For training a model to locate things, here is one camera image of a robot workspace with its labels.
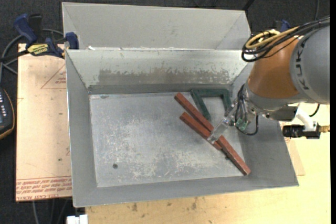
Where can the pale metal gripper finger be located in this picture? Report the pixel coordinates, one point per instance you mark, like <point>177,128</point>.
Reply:
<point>222,132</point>
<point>216,131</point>

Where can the dark green flat block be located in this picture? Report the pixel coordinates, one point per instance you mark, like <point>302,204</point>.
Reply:
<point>227,102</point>
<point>212,93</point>
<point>201,106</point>

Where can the long red-brown flat block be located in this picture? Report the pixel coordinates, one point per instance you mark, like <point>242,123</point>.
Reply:
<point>194,112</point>

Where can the black cylinder on white bracket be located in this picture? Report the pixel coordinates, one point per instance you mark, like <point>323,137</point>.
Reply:
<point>299,131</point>

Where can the grey metal bin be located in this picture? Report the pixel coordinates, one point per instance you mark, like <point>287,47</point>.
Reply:
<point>147,139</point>

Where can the brown cardboard board, red print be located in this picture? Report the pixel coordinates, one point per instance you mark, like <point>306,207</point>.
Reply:
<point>42,123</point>

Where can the short red-brown flat block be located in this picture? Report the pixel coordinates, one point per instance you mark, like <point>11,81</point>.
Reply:
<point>193,124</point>

